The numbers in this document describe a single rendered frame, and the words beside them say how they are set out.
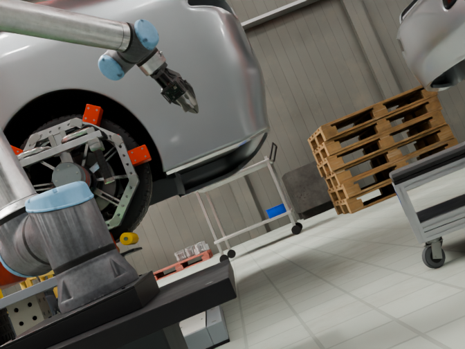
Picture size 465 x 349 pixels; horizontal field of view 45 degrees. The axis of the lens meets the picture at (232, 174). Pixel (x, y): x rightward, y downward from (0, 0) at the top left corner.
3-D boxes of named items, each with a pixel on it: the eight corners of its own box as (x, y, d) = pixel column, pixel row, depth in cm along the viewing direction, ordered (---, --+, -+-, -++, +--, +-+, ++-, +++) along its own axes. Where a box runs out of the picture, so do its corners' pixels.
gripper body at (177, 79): (170, 106, 196) (147, 79, 191) (173, 97, 203) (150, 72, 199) (187, 93, 193) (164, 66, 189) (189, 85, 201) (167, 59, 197)
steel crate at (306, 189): (344, 200, 1058) (326, 158, 1065) (360, 197, 938) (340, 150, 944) (295, 221, 1054) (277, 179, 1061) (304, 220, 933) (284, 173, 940)
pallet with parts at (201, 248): (213, 255, 1047) (207, 239, 1050) (212, 257, 966) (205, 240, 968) (156, 279, 1043) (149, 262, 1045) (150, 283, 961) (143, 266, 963)
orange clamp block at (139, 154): (134, 167, 270) (151, 160, 270) (132, 165, 262) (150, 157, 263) (129, 153, 270) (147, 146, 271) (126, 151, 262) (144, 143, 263)
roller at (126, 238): (141, 241, 286) (136, 230, 287) (133, 242, 257) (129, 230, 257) (130, 246, 286) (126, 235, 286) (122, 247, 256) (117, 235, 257)
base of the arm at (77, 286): (138, 280, 124) (120, 238, 125) (55, 318, 120) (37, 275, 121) (139, 275, 143) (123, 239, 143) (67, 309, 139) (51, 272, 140)
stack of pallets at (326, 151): (439, 172, 720) (406, 99, 728) (471, 163, 621) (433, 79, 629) (335, 215, 716) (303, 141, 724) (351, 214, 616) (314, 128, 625)
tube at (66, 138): (102, 139, 263) (94, 118, 264) (95, 131, 244) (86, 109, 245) (66, 153, 262) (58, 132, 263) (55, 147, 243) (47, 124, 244)
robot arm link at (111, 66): (108, 49, 173) (127, 29, 181) (89, 66, 181) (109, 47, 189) (130, 71, 176) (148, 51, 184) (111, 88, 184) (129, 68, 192)
